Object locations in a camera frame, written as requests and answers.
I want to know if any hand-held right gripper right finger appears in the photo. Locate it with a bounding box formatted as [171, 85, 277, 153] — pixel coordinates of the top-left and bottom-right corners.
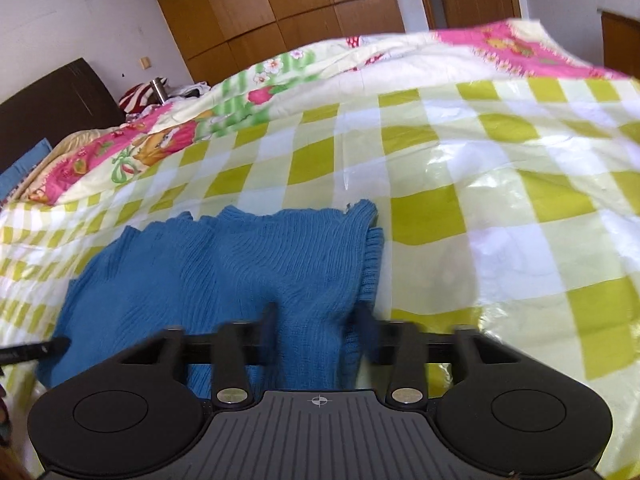
[352, 305, 521, 409]

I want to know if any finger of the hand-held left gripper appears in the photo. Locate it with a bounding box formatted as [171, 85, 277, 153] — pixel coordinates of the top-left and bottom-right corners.
[0, 336, 70, 367]

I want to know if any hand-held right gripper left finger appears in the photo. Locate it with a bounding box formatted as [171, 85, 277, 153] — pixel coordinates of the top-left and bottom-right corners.
[120, 302, 279, 409]

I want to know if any blue knitted sweater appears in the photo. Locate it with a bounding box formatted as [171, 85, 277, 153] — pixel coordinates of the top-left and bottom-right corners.
[36, 199, 386, 392]

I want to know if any blue pillow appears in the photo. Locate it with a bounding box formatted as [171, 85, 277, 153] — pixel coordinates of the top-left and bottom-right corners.
[0, 138, 54, 202]

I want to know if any yellow-green checkered bed sheet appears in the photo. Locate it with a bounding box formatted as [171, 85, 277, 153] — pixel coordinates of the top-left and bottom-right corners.
[0, 77, 640, 480]

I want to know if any pink floral quilt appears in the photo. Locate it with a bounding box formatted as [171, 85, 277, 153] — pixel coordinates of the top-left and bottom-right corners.
[10, 17, 632, 206]

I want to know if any white crumpled cloth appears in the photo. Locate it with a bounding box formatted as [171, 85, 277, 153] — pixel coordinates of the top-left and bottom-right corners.
[172, 81, 212, 100]

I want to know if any dark wooden headboard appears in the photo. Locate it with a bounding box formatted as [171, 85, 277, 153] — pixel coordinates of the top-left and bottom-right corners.
[0, 57, 127, 177]

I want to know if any red white striped cloth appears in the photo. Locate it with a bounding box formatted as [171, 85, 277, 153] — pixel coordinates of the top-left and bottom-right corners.
[118, 81, 162, 117]

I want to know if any brown wooden wardrobe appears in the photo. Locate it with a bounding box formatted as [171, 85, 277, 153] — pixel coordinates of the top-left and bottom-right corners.
[142, 0, 407, 87]

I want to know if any brown wooden cabinet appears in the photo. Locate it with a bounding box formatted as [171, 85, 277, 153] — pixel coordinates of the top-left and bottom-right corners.
[601, 9, 640, 80]

